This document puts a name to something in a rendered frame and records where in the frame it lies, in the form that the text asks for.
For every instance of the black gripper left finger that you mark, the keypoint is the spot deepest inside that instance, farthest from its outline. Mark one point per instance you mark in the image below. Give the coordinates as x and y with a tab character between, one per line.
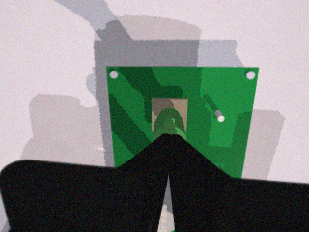
128	198

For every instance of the green circuit board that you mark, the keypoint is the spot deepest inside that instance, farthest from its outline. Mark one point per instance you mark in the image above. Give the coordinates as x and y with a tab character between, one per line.
209	107

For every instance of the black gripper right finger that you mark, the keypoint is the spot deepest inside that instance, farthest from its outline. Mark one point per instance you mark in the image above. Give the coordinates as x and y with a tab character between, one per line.
205	199

